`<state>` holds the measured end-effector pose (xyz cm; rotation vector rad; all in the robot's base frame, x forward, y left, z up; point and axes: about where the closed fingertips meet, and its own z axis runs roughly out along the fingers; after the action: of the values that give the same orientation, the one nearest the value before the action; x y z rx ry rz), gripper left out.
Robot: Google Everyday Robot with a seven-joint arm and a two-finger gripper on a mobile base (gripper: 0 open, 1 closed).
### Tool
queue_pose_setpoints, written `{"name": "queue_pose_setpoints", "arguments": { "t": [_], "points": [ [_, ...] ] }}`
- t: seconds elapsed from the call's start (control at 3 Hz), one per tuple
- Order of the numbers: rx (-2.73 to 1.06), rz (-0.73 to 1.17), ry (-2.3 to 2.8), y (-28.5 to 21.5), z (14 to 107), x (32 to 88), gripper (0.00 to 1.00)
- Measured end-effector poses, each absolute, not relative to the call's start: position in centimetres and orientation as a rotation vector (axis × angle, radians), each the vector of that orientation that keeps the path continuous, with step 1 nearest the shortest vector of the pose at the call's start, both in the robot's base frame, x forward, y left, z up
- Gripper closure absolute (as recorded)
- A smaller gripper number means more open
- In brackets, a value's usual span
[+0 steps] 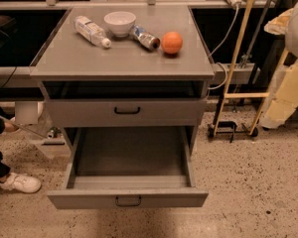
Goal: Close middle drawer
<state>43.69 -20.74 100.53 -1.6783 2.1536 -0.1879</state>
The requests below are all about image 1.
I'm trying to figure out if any grey drawer cabinet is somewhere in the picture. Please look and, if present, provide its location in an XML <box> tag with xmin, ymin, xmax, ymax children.
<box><xmin>29</xmin><ymin>4</ymin><xmax>217</xmax><ymax>157</ymax></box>

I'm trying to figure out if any grey drawer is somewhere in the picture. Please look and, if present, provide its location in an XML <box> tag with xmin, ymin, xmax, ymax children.
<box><xmin>48</xmin><ymin>126</ymin><xmax>208</xmax><ymax>209</ymax></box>
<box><xmin>46</xmin><ymin>99</ymin><xmax>206</xmax><ymax>128</ymax></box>

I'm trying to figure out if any thin metal stick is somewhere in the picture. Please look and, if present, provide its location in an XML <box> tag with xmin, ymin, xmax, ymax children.
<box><xmin>0</xmin><ymin>115</ymin><xmax>46</xmax><ymax>139</ymax></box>

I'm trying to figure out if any grey top drawer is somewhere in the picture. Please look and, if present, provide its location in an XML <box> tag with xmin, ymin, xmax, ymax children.
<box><xmin>46</xmin><ymin>99</ymin><xmax>206</xmax><ymax>128</ymax></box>

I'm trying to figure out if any silver crumpled can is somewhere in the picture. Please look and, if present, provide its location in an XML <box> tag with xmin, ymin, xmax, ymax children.
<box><xmin>131</xmin><ymin>25</ymin><xmax>160</xmax><ymax>51</ymax></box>

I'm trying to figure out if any white power cable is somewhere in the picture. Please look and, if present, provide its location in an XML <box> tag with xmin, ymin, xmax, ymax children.
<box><xmin>207</xmin><ymin>0</ymin><xmax>246</xmax><ymax>91</ymax></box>

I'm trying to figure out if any clear plastic water bottle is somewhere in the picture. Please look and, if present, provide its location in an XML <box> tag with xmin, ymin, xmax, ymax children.
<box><xmin>74</xmin><ymin>16</ymin><xmax>111</xmax><ymax>49</ymax></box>

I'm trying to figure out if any white sneaker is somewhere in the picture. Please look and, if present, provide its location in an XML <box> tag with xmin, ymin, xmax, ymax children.
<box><xmin>0</xmin><ymin>173</ymin><xmax>42</xmax><ymax>193</ymax></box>

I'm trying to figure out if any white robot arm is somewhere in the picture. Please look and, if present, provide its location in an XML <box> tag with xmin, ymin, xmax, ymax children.
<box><xmin>259</xmin><ymin>2</ymin><xmax>298</xmax><ymax>129</ymax></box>

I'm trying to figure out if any white ceramic bowl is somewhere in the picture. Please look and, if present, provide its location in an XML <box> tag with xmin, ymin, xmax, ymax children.
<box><xmin>103</xmin><ymin>11</ymin><xmax>136</xmax><ymax>37</ymax></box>

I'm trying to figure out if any orange ball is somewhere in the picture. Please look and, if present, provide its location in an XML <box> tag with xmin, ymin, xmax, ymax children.
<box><xmin>161</xmin><ymin>32</ymin><xmax>183</xmax><ymax>55</ymax></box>

